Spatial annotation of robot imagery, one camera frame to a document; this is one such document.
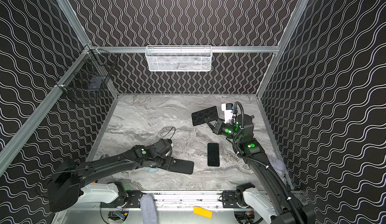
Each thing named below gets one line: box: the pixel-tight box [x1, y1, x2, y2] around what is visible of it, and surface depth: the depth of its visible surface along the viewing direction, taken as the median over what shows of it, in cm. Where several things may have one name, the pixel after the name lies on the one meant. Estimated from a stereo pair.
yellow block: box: [192, 205, 214, 219], surface depth 73 cm
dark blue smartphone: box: [207, 142, 220, 167], surface depth 92 cm
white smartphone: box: [191, 105, 220, 127], surface depth 71 cm
